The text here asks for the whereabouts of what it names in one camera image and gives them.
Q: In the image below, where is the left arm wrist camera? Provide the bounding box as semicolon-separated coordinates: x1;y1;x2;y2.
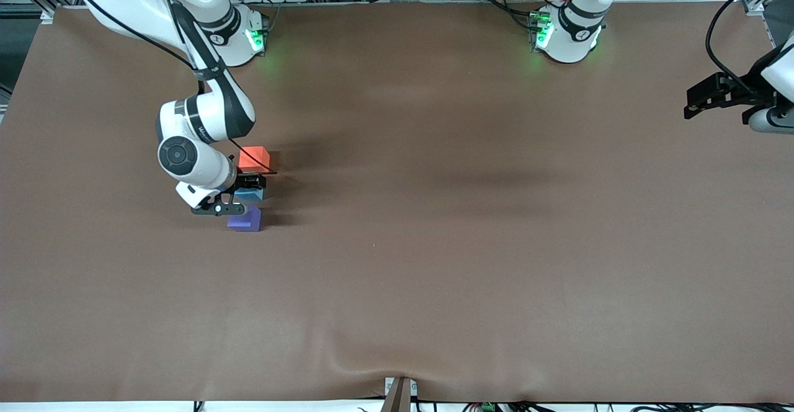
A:
747;107;794;135

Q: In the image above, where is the purple foam block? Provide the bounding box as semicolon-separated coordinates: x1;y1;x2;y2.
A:
227;204;262;233

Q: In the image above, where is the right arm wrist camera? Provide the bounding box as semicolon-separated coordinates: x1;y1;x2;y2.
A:
191;192;247;217

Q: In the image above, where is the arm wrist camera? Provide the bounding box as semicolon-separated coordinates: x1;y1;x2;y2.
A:
747;107;794;135
191;192;247;217

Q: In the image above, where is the orange foam block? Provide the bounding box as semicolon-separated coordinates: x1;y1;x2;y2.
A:
238;146;271;175

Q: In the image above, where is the brown table mat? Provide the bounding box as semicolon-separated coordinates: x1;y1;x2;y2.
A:
0;1;794;404

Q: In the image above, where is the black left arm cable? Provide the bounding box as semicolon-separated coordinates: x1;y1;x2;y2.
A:
706;0;794;95

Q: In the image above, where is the white metal bracket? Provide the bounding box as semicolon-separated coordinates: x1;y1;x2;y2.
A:
385;378;419;398

